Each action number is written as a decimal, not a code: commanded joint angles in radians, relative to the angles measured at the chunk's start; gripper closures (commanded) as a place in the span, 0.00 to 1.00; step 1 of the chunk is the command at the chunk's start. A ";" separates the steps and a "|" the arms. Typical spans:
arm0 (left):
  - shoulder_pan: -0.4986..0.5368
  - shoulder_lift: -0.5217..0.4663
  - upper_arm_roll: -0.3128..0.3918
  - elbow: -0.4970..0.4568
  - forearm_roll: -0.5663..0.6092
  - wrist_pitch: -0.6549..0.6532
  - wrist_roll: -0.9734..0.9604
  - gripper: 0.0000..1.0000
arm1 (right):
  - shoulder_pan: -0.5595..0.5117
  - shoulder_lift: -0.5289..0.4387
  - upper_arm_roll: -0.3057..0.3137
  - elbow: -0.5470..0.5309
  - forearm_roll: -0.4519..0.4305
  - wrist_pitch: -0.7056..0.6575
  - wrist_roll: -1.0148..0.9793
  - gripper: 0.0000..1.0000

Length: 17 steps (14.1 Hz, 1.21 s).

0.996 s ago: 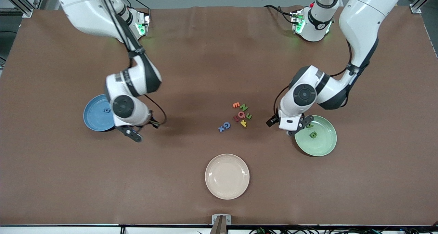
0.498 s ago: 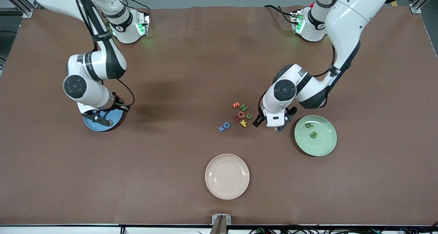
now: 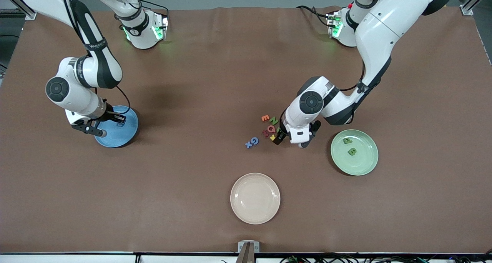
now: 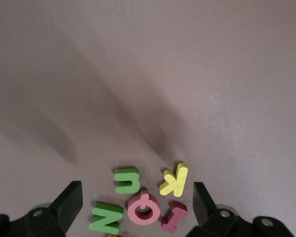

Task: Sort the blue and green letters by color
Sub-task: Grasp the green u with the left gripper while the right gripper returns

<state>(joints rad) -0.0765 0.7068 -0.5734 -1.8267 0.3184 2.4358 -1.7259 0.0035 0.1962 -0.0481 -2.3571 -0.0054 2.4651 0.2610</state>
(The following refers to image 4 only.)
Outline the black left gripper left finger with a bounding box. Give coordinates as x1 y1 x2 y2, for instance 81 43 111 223
0 180 84 237

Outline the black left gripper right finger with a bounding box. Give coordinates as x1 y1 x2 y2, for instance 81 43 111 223
187 182 294 237

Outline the green foam letter N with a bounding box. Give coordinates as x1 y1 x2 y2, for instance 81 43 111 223
88 201 124 234

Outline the green foam letter U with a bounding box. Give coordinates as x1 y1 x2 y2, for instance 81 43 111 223
114 167 142 195

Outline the dark red foam letter I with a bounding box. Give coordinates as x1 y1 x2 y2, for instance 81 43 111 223
161 201 188 233

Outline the yellow foam letter K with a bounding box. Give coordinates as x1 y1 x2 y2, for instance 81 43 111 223
159 162 189 198

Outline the pink foam letter Q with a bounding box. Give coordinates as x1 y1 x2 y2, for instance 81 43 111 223
127 189 161 226

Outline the brown table cover mat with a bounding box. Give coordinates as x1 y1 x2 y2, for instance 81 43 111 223
0 0 296 237

